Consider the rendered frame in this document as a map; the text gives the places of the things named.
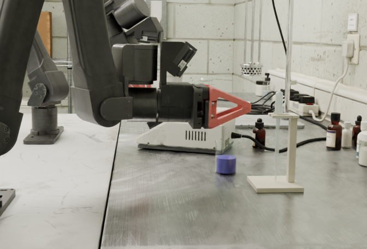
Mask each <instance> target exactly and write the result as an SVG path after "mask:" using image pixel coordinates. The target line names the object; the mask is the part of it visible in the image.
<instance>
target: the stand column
mask: <svg viewBox="0 0 367 249"><path fill-rule="evenodd" d="M293 8H294V0H289V1H288V27H287V52H286V78H285V103H284V113H289V96H290V83H291V58H292V33H293ZM282 120H289V119H288V118H282Z"/></svg>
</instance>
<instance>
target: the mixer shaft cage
mask: <svg viewBox="0 0 367 249"><path fill-rule="evenodd" d="M255 1H256V0H252V26H251V58H250V62H248V63H246V39H247V5H248V0H245V32H244V62H243V63H242V64H240V67H241V74H240V75H242V76H262V67H263V64H261V32H262V3H263V0H260V11H259V42H258V63H257V64H256V63H255V62H253V45H254V13H255V5H256V2H255Z"/></svg>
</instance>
